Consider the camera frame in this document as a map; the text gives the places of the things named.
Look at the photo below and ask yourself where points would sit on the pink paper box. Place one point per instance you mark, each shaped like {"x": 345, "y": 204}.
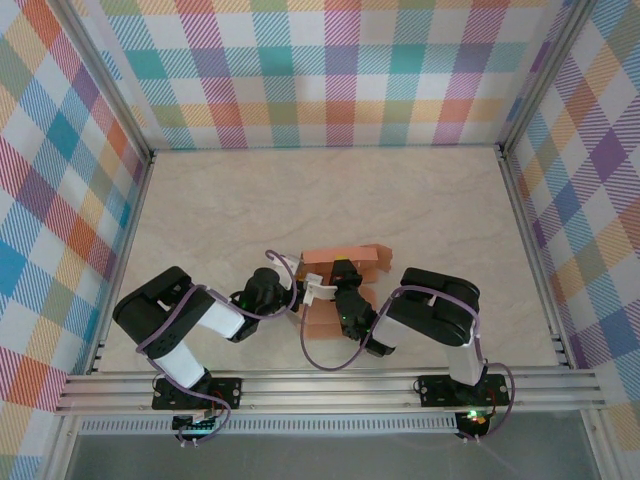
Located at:
{"x": 325, "y": 255}

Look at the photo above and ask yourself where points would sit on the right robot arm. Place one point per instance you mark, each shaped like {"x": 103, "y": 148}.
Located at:
{"x": 440, "y": 310}

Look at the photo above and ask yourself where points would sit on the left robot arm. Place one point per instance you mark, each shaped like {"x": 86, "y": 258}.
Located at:
{"x": 165, "y": 305}

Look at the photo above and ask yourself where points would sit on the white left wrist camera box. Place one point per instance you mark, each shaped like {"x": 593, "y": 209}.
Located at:
{"x": 312, "y": 278}

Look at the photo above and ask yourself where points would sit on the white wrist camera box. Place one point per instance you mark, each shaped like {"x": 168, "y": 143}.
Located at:
{"x": 320, "y": 292}
{"x": 312, "y": 278}

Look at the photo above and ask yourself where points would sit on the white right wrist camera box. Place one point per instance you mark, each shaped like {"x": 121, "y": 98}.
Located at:
{"x": 320, "y": 292}

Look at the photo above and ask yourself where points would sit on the long aluminium base rail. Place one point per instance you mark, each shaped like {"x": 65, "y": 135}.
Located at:
{"x": 325, "y": 395}

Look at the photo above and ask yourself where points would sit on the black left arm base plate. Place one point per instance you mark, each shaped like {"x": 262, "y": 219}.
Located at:
{"x": 225, "y": 392}

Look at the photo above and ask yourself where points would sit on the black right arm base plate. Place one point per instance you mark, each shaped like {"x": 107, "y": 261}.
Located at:
{"x": 435, "y": 390}

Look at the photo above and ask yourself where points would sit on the aluminium table side rail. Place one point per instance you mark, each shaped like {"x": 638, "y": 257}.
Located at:
{"x": 535, "y": 260}
{"x": 122, "y": 260}

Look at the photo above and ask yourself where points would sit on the aluminium frame corner post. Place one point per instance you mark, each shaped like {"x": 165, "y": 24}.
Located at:
{"x": 545, "y": 80}
{"x": 100, "y": 80}

